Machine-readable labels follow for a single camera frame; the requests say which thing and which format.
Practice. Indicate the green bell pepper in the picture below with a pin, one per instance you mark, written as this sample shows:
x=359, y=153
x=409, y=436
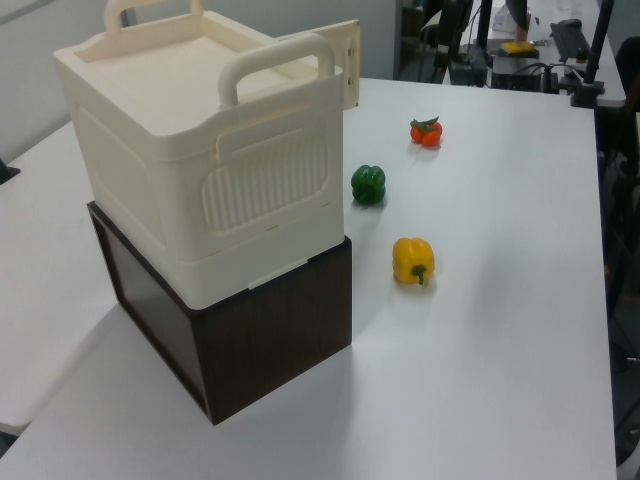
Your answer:
x=368, y=185

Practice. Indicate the yellow bell pepper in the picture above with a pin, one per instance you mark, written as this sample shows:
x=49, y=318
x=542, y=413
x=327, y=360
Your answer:
x=412, y=260

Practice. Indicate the dark brown wooden box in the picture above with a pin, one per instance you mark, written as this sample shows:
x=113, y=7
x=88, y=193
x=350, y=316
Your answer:
x=270, y=325

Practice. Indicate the orange fruit cluster with leaves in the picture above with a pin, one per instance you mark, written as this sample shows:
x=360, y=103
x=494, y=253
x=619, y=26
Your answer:
x=427, y=134

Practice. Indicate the black equipment box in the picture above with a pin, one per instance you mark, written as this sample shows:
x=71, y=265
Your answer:
x=525, y=72

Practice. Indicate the thin black stand pole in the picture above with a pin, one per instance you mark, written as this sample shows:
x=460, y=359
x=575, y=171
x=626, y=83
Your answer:
x=483, y=25

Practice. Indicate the yellow flat object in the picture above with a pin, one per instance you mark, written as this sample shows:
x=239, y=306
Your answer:
x=517, y=48

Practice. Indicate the white side table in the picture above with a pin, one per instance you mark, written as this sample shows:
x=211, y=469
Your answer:
x=35, y=260

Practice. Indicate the black office chair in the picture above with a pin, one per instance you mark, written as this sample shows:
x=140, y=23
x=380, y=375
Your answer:
x=622, y=200

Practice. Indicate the white background desk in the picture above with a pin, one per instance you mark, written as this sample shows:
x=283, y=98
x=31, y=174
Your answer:
x=545, y=30

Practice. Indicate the black keyboard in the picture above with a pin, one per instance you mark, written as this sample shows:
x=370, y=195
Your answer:
x=569, y=40

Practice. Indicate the black clamped pole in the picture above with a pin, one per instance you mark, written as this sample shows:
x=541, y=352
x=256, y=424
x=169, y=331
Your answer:
x=597, y=50

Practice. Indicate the black camera stand pole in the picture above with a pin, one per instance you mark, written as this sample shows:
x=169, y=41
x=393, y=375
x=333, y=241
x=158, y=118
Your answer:
x=452, y=35

